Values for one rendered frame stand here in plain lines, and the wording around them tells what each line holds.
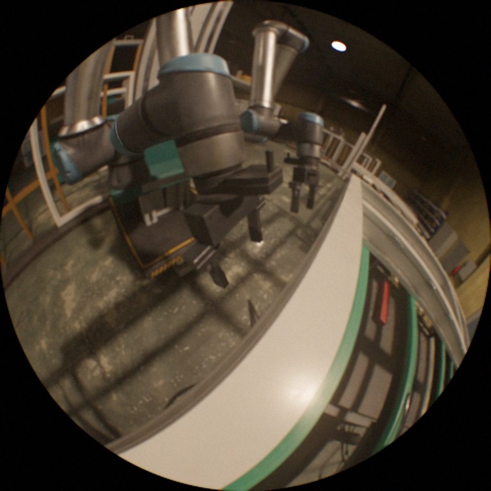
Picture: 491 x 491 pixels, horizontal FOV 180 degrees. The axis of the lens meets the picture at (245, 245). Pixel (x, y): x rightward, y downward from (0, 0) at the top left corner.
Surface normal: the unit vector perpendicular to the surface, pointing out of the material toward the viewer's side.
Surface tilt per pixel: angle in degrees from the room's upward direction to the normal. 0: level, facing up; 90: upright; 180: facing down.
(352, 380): 0
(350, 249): 0
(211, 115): 75
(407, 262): 90
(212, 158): 79
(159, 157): 90
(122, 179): 70
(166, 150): 90
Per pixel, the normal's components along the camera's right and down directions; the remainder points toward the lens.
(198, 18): 0.73, 0.61
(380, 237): -0.62, 0.47
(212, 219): 0.83, 0.26
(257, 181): -0.17, 0.68
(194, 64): 0.29, 0.56
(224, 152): 0.48, 0.53
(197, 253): -0.17, -0.74
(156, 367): 0.24, -0.64
